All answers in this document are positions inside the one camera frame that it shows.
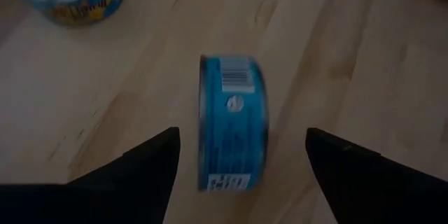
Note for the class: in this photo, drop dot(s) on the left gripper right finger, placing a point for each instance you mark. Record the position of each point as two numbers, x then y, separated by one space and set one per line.
367 189

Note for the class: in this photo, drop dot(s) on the bright blue label tuna can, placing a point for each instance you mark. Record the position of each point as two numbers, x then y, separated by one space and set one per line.
234 129

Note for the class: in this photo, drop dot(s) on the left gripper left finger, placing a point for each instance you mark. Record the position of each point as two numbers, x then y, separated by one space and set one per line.
140 182

